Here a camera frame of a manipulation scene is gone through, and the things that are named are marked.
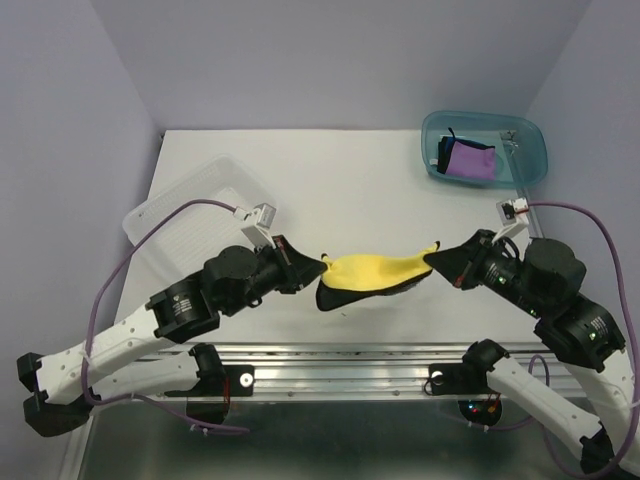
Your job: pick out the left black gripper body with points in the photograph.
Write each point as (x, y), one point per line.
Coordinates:
(269, 276)

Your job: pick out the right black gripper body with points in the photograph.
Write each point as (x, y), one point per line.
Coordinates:
(499, 272)

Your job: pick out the yellow towel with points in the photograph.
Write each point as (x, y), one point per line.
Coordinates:
(352, 278)

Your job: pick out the purple and grey towel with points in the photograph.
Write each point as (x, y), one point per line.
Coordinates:
(472, 160)

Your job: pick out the blue and black towel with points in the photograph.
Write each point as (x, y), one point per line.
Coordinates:
(445, 153)

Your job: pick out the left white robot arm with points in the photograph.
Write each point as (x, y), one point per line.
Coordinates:
(67, 386)

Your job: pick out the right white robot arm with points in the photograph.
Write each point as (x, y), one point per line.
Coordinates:
(586, 395)

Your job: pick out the white plastic basket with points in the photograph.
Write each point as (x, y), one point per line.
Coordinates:
(200, 231)

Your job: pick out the teal plastic tub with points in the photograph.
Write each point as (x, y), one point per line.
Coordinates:
(521, 155)

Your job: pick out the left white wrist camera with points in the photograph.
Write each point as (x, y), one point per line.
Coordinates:
(256, 224)

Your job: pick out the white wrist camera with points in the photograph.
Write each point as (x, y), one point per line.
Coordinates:
(513, 214)
(256, 224)

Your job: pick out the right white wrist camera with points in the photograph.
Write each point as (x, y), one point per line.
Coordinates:
(513, 214)

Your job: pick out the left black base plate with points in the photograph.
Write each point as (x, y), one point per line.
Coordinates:
(230, 381)

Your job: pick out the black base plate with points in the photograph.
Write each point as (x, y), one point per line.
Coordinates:
(230, 381)
(447, 379)

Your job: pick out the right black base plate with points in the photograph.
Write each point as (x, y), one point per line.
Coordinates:
(447, 379)

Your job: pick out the aluminium mounting rail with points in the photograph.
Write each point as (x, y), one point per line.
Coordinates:
(294, 372)

